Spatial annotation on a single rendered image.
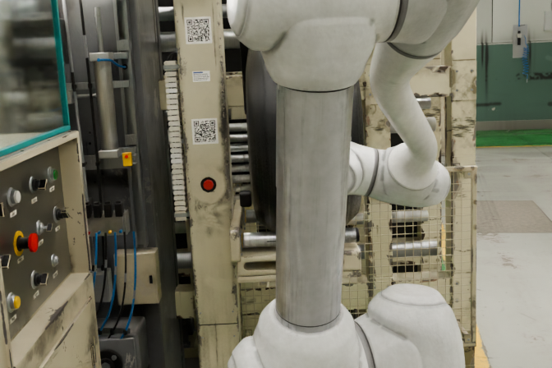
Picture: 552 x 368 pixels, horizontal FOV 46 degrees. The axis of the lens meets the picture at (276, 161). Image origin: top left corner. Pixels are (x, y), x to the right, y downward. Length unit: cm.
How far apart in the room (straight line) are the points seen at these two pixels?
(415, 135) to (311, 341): 41
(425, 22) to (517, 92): 1051
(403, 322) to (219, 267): 100
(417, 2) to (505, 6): 1055
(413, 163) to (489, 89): 1001
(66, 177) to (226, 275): 59
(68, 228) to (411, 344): 98
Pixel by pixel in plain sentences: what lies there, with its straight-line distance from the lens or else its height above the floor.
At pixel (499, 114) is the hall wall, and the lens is 1131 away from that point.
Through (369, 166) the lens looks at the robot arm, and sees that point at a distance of 130.
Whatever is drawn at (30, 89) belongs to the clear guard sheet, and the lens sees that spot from 148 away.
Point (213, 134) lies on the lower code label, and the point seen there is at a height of 121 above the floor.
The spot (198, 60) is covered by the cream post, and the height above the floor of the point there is 143.
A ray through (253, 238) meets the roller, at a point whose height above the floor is 91.
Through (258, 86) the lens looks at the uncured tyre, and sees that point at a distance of 173.
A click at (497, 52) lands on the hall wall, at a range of 1124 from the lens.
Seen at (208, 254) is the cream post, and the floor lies 85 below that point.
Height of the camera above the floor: 144
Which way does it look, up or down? 10 degrees down
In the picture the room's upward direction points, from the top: 3 degrees counter-clockwise
